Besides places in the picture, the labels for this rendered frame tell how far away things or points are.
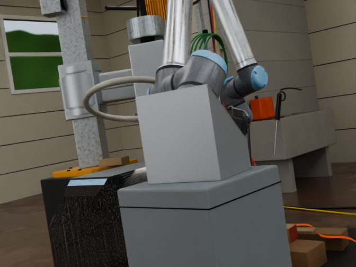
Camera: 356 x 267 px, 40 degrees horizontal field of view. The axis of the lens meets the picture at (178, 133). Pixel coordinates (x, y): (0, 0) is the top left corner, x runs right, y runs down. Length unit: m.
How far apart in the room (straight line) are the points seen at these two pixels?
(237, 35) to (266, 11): 4.86
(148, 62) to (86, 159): 1.06
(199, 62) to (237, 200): 0.51
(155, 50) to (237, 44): 1.03
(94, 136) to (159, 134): 2.08
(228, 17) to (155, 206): 0.87
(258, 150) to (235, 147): 4.11
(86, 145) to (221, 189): 2.34
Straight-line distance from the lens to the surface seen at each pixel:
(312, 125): 6.11
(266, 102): 6.11
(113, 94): 3.65
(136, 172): 2.66
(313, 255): 3.15
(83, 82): 3.62
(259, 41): 6.57
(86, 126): 3.68
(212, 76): 1.70
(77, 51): 3.72
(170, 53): 1.93
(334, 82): 7.63
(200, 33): 5.52
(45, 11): 3.74
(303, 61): 7.51
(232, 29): 2.02
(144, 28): 2.96
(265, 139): 5.63
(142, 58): 2.97
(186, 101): 1.54
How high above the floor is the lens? 1.07
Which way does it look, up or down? 2 degrees down
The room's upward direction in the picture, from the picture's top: 9 degrees counter-clockwise
